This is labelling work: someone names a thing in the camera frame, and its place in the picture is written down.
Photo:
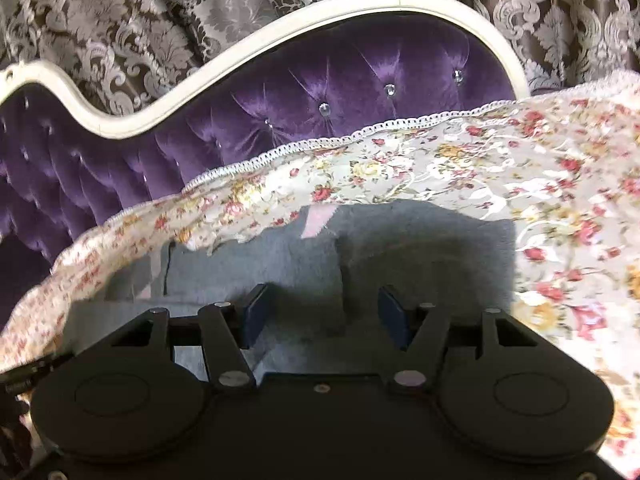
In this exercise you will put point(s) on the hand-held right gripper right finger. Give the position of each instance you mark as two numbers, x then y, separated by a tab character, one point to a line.
394	312

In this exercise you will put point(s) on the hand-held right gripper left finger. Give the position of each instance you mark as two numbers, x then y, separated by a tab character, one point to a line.
256	312

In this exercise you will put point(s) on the grey small garment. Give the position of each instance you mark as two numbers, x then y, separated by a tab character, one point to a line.
380	255

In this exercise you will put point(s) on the floral bed cover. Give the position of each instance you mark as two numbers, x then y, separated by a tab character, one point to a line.
530	170

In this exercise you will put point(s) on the purple tufted headboard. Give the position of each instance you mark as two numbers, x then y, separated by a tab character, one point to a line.
250	110

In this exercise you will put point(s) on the brown damask curtain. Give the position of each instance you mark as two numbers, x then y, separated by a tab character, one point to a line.
150	15

